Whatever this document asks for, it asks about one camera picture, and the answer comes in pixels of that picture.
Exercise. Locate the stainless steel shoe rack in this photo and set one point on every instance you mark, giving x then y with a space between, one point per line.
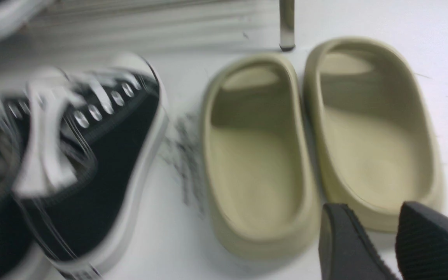
159 25

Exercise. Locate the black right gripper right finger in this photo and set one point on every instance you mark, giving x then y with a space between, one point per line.
422 243

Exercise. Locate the beige foam slide right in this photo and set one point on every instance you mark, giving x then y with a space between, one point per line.
375 141

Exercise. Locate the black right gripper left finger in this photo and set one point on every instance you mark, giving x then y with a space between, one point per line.
345 249

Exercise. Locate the beige foam slide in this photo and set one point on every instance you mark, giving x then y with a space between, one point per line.
375 141
262 192

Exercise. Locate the black canvas sneaker white laces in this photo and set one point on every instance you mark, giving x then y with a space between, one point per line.
75 151

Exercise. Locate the beige foam slide left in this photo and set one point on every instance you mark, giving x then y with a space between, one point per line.
262 192

